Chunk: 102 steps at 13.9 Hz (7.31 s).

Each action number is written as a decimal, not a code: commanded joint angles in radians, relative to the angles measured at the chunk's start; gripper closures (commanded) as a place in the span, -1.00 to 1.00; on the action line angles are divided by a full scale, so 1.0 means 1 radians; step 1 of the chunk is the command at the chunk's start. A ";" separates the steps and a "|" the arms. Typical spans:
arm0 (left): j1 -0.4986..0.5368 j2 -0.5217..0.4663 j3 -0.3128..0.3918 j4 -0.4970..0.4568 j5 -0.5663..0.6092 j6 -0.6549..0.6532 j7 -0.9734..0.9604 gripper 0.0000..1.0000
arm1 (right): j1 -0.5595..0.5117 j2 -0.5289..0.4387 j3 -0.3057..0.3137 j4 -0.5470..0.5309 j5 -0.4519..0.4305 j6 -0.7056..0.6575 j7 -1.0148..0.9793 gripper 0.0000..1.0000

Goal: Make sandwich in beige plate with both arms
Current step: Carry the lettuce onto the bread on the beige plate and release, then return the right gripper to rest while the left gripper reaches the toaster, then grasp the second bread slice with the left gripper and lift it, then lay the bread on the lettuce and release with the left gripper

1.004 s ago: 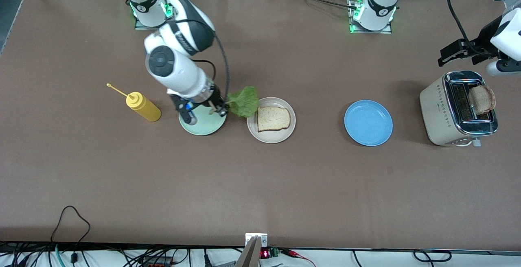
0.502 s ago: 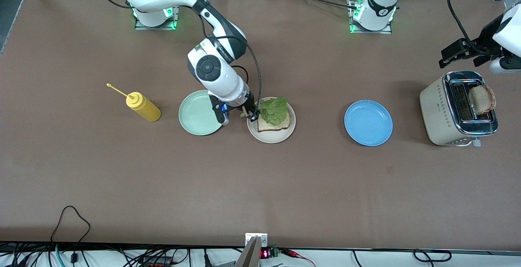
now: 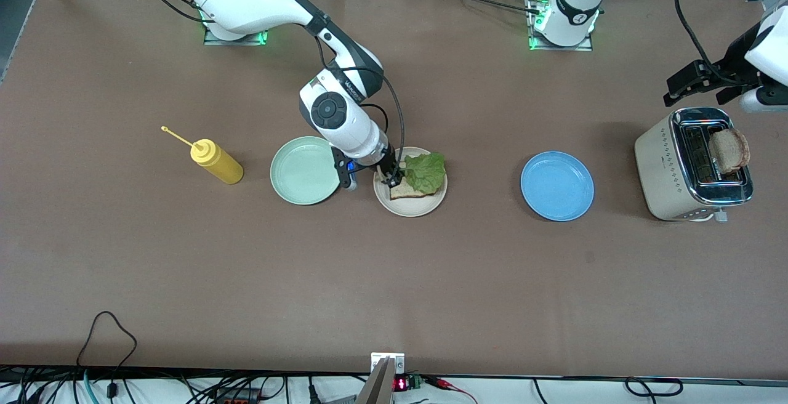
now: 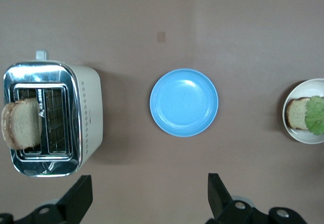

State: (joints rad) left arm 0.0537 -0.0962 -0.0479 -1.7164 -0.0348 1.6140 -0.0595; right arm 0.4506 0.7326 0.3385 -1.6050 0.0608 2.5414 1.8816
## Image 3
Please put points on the small metal mounting bracket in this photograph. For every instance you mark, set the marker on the small metal mounting bracket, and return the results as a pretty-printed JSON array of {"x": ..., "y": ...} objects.
[{"x": 399, "y": 361}]

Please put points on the pale green plate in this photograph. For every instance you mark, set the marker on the pale green plate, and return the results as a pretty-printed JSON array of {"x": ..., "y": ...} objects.
[{"x": 295, "y": 176}]

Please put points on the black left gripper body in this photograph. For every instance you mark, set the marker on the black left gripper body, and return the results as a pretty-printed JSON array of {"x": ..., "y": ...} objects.
[{"x": 731, "y": 63}]

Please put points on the beige chrome two-slot toaster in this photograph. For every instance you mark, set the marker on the beige chrome two-slot toaster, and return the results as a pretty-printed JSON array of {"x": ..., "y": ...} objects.
[{"x": 662, "y": 176}]

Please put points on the grey metal pole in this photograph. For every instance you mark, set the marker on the grey metal pole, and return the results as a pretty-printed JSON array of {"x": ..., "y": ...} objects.
[{"x": 378, "y": 385}]

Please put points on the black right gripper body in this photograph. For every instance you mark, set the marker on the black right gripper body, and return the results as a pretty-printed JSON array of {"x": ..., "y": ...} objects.
[{"x": 388, "y": 166}]

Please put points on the yellow squeeze bottle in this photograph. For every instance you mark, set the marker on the yellow squeeze bottle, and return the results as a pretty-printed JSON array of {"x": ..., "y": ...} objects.
[{"x": 218, "y": 167}]

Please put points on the red digit display module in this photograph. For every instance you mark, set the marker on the red digit display module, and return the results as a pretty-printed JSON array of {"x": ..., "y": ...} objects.
[{"x": 401, "y": 384}]

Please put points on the blue plate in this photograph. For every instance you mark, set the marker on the blue plate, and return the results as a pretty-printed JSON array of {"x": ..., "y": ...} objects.
[{"x": 557, "y": 188}]

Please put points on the beige plate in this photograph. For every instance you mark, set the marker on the beige plate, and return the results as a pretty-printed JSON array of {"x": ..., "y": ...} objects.
[{"x": 409, "y": 208}]

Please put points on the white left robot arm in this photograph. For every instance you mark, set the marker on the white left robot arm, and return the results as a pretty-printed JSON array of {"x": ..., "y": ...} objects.
[{"x": 572, "y": 4}]

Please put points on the white bread slice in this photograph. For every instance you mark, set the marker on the white bread slice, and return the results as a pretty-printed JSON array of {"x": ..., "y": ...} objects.
[
  {"x": 403, "y": 193},
  {"x": 729, "y": 150}
]

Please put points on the green lettuce leaf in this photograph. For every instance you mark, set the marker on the green lettuce leaf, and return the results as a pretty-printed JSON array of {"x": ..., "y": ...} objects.
[{"x": 428, "y": 173}]

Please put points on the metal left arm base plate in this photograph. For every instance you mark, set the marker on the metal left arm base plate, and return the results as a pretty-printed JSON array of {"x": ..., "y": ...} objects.
[{"x": 585, "y": 47}]

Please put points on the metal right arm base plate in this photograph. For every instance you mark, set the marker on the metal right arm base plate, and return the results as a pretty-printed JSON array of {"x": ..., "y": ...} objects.
[{"x": 246, "y": 40}]

